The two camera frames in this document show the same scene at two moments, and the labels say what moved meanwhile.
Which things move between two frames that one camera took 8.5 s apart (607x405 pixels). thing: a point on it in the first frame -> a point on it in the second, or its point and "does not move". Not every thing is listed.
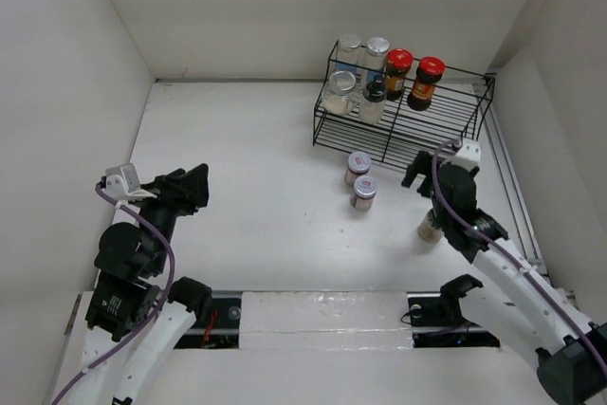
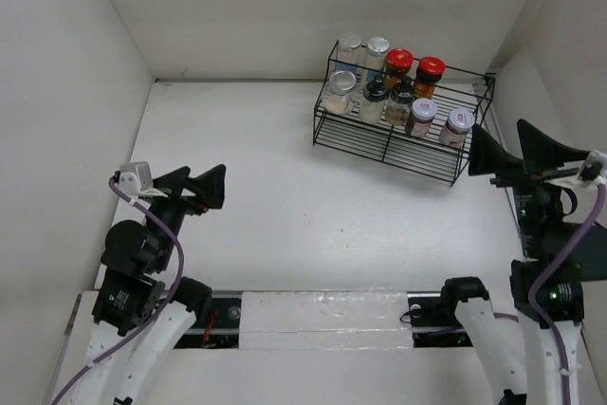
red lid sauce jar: (398, 63) does not move
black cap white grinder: (374, 101) does not move
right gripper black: (421, 163) -> (542, 156)
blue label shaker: (347, 52) does not move
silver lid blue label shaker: (376, 58) does not move
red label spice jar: (358, 163) -> (420, 119)
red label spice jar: (364, 190) -> (459, 123)
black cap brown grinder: (427, 230) -> (398, 109)
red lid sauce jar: (429, 73) does not move
